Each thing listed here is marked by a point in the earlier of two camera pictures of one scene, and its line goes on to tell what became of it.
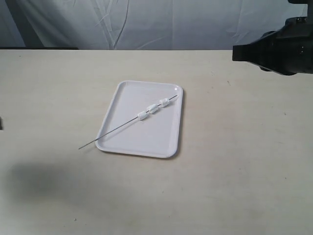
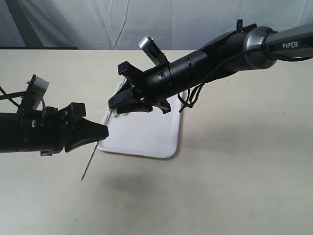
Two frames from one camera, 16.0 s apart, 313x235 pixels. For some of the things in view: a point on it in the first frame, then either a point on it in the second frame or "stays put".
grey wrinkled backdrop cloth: (142, 24) stays put
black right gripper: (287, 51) -> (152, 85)
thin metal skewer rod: (118, 127) -> (94, 152)
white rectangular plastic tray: (158, 135) stays put
